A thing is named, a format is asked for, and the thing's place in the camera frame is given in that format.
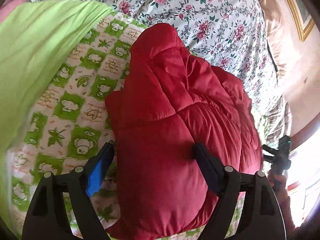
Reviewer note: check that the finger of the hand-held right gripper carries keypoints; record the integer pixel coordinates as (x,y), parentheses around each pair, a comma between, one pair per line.
(269,158)
(270,149)

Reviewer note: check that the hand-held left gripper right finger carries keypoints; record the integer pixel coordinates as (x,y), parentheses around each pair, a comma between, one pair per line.
(207,170)

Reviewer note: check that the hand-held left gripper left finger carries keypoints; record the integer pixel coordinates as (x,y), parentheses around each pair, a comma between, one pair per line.
(97,175)

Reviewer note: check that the red quilted jacket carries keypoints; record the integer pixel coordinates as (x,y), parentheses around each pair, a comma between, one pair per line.
(162,117)

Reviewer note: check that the person's right forearm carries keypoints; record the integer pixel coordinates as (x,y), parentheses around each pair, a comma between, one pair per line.
(287,210)

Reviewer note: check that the person's right hand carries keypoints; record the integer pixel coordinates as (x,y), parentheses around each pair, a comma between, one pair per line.
(281,180)

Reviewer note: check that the green printed bed sheet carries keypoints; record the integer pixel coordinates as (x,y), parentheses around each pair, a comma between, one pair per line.
(75,100)

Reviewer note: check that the peach pillow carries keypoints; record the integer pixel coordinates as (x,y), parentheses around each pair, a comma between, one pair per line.
(272,42)

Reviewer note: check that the floral quilt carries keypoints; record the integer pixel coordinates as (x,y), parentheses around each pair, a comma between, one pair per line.
(200,17)

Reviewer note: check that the gold picture frame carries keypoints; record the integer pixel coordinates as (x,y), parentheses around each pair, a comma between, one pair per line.
(303,33)

